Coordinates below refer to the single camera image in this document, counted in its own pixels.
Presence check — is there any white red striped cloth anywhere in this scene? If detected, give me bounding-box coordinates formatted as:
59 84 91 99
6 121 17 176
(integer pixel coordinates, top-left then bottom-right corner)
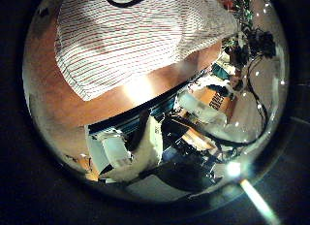
53 0 240 103

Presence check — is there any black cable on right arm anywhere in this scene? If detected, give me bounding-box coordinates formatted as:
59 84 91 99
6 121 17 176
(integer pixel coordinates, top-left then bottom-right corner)
168 54 270 148

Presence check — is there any wooden crate with black print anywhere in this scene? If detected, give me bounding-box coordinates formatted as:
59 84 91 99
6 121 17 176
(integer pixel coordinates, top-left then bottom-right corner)
182 85 235 151

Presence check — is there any black cable bundle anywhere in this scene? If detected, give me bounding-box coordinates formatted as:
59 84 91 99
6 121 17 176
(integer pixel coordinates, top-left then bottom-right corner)
104 0 156 9

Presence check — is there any green and red shelf clutter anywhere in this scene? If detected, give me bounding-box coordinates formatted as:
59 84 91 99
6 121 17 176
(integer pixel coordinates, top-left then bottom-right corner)
219 0 256 22

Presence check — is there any teal fabric item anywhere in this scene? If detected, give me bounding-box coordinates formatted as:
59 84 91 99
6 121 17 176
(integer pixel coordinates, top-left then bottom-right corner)
211 63 232 80

